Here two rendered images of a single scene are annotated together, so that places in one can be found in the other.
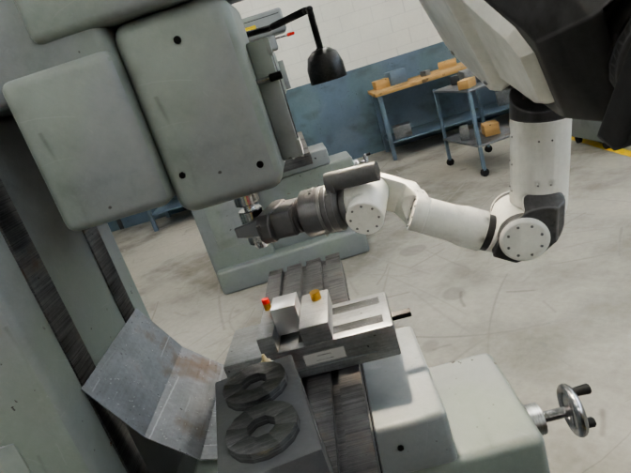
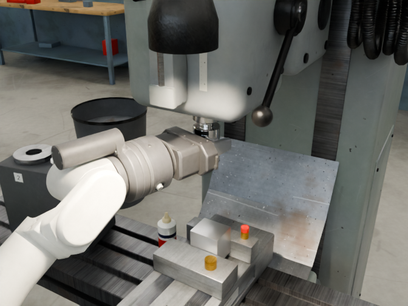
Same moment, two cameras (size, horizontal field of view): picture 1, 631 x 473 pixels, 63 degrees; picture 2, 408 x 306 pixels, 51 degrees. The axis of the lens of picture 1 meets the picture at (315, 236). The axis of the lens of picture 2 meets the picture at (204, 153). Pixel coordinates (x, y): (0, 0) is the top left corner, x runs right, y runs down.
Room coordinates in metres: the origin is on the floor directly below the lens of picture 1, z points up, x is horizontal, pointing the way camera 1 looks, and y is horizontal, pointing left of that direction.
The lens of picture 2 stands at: (1.25, -0.52, 1.54)
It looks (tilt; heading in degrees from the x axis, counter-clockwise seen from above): 25 degrees down; 115
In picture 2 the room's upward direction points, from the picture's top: straight up
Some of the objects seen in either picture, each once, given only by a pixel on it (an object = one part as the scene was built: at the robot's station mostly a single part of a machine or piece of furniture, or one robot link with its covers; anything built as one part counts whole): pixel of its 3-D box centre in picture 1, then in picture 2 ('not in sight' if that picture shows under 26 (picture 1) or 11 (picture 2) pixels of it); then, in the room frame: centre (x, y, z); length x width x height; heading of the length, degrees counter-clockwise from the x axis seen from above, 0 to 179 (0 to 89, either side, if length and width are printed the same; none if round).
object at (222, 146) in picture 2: not in sight; (218, 149); (1.00, 0.09, 1.23); 0.06 x 0.02 x 0.03; 68
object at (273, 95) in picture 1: (275, 100); (166, 27); (0.96, -0.01, 1.45); 0.04 x 0.04 x 0.21; 86
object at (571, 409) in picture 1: (556, 414); not in sight; (0.93, -0.39, 0.62); 0.16 x 0.12 x 0.12; 86
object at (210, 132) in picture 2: (250, 210); (206, 127); (0.97, 0.10, 1.26); 0.05 x 0.05 x 0.01
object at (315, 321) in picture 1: (316, 315); (194, 266); (0.97, 0.05, 1.01); 0.15 x 0.06 x 0.04; 173
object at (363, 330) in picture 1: (309, 333); (202, 273); (0.97, 0.07, 0.97); 0.35 x 0.15 x 0.11; 83
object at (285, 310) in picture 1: (287, 313); (210, 241); (0.98, 0.10, 1.03); 0.06 x 0.05 x 0.06; 173
